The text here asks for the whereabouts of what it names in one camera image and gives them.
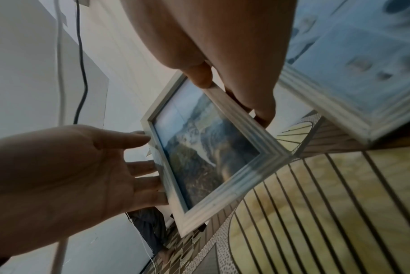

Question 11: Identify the patterned beige rug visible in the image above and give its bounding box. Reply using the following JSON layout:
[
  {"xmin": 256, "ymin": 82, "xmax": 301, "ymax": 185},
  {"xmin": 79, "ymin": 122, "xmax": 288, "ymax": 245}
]
[{"xmin": 159, "ymin": 109, "xmax": 410, "ymax": 274}]

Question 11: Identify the thin white cord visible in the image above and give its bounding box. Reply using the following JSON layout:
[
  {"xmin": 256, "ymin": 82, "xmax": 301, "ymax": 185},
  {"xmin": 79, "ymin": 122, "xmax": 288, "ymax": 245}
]
[{"xmin": 129, "ymin": 214, "xmax": 157, "ymax": 269}]

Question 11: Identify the person's leg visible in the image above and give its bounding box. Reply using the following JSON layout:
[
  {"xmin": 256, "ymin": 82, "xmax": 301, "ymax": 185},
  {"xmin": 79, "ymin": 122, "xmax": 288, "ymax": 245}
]
[{"xmin": 128, "ymin": 206, "xmax": 179, "ymax": 265}]

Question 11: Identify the small landscape picture frame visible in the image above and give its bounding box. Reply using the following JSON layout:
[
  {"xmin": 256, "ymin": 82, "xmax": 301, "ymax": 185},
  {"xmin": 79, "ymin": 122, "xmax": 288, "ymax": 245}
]
[{"xmin": 140, "ymin": 70, "xmax": 292, "ymax": 238}]

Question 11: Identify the large blue picture frame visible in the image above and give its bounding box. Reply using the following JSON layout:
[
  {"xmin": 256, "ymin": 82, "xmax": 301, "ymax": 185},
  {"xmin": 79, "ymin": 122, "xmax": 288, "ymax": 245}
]
[{"xmin": 278, "ymin": 0, "xmax": 410, "ymax": 147}]

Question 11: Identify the person's right hand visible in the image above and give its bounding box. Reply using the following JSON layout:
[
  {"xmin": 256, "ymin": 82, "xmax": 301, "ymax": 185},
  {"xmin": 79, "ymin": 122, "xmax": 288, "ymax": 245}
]
[{"xmin": 120, "ymin": 0, "xmax": 298, "ymax": 129}]

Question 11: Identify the person's left hand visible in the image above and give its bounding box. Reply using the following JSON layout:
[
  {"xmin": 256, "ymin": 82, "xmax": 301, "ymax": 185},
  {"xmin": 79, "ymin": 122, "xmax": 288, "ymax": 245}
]
[{"xmin": 0, "ymin": 124, "xmax": 170, "ymax": 258}]

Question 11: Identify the black cable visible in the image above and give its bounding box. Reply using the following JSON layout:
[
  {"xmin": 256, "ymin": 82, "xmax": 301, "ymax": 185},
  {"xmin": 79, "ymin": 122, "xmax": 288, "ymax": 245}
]
[{"xmin": 73, "ymin": 0, "xmax": 90, "ymax": 125}]

